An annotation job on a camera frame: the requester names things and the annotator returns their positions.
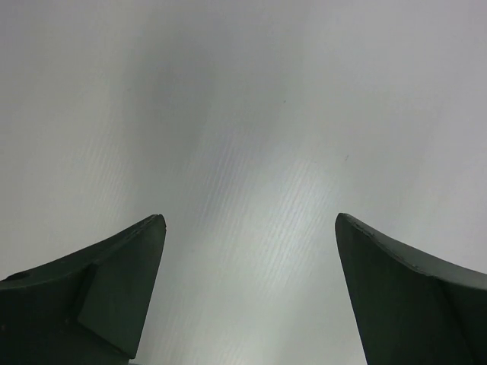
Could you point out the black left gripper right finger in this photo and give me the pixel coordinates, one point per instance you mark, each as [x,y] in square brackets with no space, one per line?
[410,307]

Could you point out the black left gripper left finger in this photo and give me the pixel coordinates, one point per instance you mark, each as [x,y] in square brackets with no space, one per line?
[88,307]

